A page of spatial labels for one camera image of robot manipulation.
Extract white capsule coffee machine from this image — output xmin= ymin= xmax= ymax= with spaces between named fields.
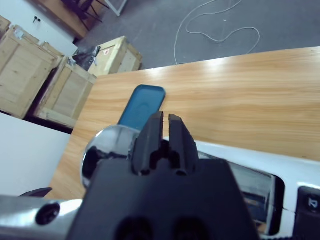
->
xmin=81 ymin=124 xmax=320 ymax=240

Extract plain wooden crate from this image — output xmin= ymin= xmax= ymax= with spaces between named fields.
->
xmin=33 ymin=56 xmax=98 ymax=129

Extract small wooden crate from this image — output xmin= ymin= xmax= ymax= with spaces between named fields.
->
xmin=0 ymin=14 xmax=12 ymax=38

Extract black plastic bag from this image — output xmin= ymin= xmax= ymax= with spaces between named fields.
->
xmin=71 ymin=46 xmax=101 ymax=71

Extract wooden crate with red mark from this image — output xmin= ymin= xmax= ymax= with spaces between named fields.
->
xmin=87 ymin=36 xmax=144 ymax=77

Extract large wooden crate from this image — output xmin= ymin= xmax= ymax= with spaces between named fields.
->
xmin=0 ymin=24 xmax=63 ymax=120

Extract black chair legs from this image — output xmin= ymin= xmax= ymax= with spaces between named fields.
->
xmin=62 ymin=0 xmax=111 ymax=25

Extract blue rectangular tray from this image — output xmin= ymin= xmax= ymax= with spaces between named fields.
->
xmin=117 ymin=84 xmax=166 ymax=132

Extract white floor cable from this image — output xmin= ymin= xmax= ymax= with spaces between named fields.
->
xmin=173 ymin=0 xmax=261 ymax=66

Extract white flat panel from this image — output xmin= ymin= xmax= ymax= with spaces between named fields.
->
xmin=0 ymin=112 xmax=72 ymax=198

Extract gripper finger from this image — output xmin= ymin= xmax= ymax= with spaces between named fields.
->
xmin=169 ymin=114 xmax=200 ymax=176
xmin=132 ymin=111 xmax=165 ymax=176

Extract white table frame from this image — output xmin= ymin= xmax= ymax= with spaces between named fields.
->
xmin=103 ymin=0 xmax=128 ymax=17

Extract brown wooden desk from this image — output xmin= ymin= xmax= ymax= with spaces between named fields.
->
xmin=32 ymin=0 xmax=88 ymax=38

